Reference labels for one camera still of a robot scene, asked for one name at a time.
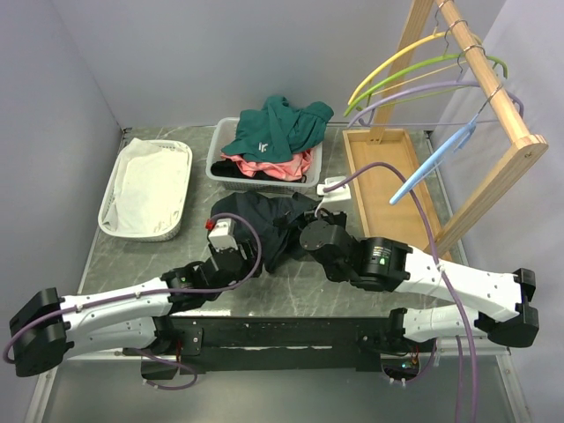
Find yellow hanger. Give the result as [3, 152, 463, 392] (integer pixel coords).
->
[347, 26, 459, 106]

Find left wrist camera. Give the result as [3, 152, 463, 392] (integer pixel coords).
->
[205, 218, 237, 251]

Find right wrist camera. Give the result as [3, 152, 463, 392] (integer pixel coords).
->
[316, 176, 352, 204]

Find white cloth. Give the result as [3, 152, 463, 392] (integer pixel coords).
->
[101, 137, 191, 234]

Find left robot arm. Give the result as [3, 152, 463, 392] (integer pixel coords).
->
[3, 241, 263, 377]

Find wooden hanger rack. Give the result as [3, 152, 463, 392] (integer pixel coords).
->
[342, 0, 550, 265]

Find teal garment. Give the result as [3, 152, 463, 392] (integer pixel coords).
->
[221, 95, 334, 163]

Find pink garment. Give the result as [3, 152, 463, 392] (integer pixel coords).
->
[212, 149, 313, 182]

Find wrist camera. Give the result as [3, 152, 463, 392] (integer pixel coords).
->
[316, 176, 352, 204]
[205, 218, 237, 251]

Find white basket with cloth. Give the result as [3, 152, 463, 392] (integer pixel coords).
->
[97, 138, 194, 242]

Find purple hanger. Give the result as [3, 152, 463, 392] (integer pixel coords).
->
[350, 78, 525, 130]

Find white laundry basket with clothes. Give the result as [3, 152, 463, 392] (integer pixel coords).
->
[205, 117, 323, 194]

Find blue hanger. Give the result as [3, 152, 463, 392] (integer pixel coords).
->
[390, 114, 479, 205]

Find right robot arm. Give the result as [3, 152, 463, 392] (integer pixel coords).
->
[300, 218, 539, 352]

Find dark navy shorts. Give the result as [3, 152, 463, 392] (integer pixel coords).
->
[211, 191, 318, 273]

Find green hanger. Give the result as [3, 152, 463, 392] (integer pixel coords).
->
[344, 51, 510, 118]

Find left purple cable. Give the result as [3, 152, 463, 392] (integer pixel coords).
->
[3, 213, 264, 392]

